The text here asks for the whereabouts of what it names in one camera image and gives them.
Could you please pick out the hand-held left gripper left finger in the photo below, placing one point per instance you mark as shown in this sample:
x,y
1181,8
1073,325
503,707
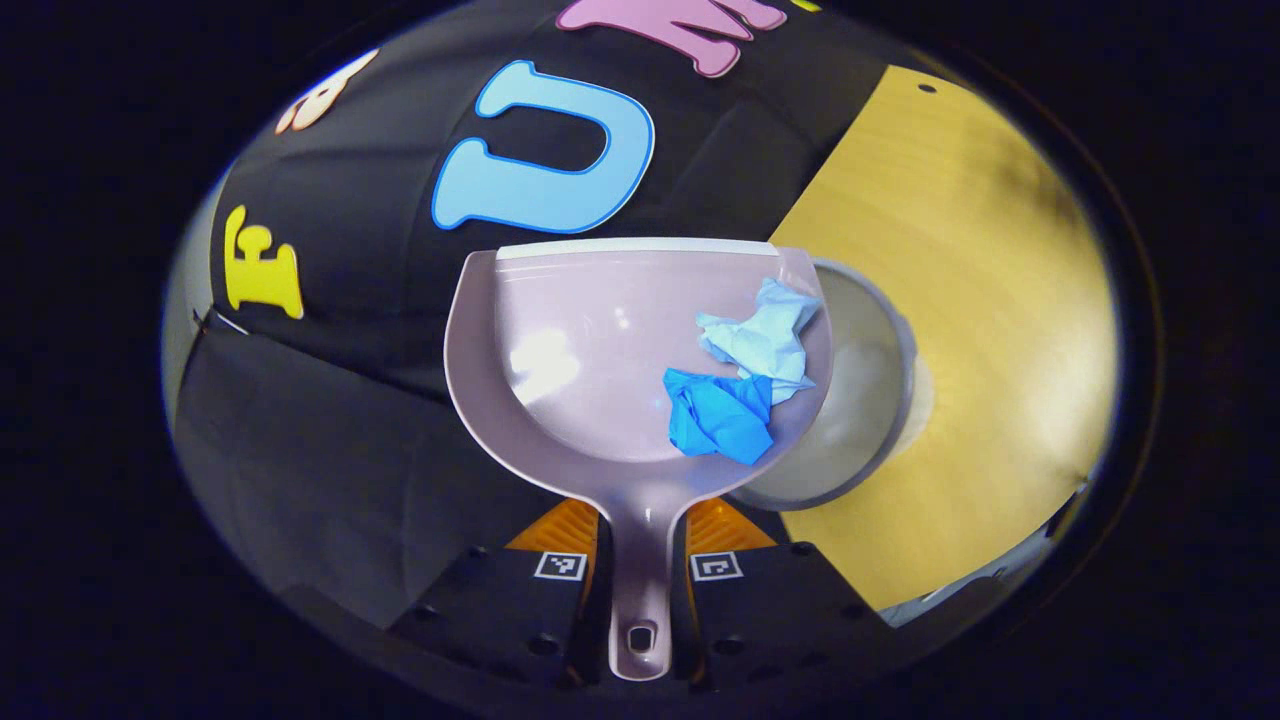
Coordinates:
x,y
520,620

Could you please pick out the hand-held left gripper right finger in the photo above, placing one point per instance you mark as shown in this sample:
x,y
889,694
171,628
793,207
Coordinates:
x,y
780,620

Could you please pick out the dark blue trash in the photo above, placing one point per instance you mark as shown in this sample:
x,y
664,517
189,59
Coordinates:
x,y
720,415

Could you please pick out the light blue trash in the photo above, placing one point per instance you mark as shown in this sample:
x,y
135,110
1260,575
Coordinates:
x,y
765,340

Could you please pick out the lavender plastic dustpan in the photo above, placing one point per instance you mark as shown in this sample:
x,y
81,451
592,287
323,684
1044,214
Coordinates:
x,y
600,340

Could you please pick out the wooden desktop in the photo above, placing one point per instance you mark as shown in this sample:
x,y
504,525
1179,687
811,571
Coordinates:
x,y
980,300

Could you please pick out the black backdrop cloth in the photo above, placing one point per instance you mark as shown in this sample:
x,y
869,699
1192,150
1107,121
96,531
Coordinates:
x,y
330,430

